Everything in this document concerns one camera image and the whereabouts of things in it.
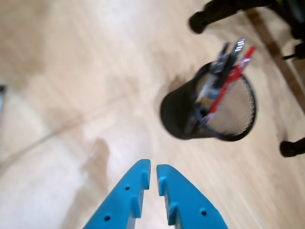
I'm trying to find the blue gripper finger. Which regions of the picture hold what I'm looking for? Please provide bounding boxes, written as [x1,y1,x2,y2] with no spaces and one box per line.
[156,164,228,229]
[83,159,152,229]

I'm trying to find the clear pen with grey grip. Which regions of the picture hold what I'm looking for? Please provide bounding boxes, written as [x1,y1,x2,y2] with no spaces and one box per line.
[193,42,231,108]

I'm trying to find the red retractable pen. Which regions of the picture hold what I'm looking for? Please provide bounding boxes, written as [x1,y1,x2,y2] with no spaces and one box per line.
[204,46,257,122]

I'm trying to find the black mesh pen holder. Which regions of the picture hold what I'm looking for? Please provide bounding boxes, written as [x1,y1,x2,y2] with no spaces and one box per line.
[159,61,258,142]

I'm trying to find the black tripod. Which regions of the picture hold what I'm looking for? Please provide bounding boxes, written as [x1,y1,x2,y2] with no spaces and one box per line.
[189,0,305,158]

